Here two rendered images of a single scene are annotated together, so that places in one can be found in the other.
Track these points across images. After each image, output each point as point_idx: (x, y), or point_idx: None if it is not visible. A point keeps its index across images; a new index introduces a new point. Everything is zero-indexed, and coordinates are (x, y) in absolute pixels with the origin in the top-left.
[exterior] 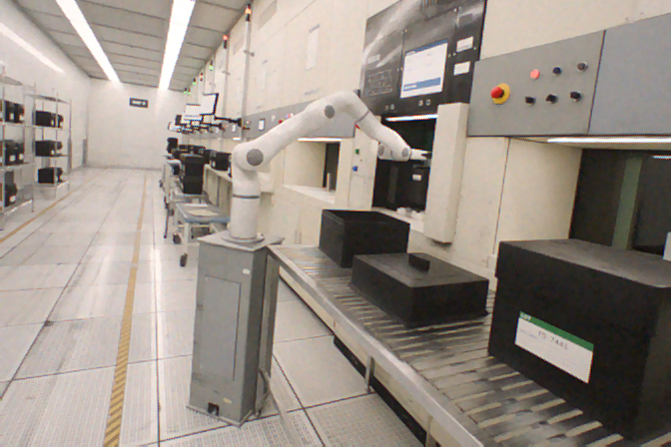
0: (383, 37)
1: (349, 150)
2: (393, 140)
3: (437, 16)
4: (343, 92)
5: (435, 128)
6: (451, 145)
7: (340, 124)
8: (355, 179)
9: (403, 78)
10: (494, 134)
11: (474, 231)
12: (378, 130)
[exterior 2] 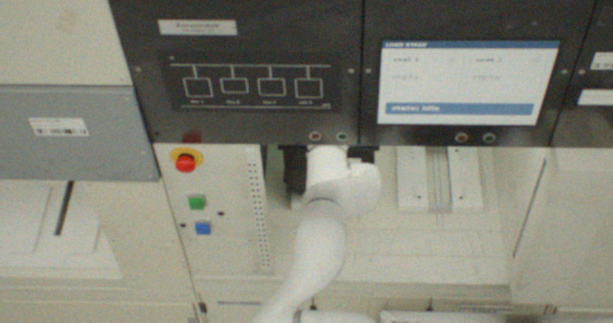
0: None
1: (152, 200)
2: (376, 195)
3: None
4: (333, 254)
5: (550, 197)
6: (595, 218)
7: (66, 157)
8: (208, 239)
9: (383, 90)
10: None
11: (611, 273)
12: (348, 205)
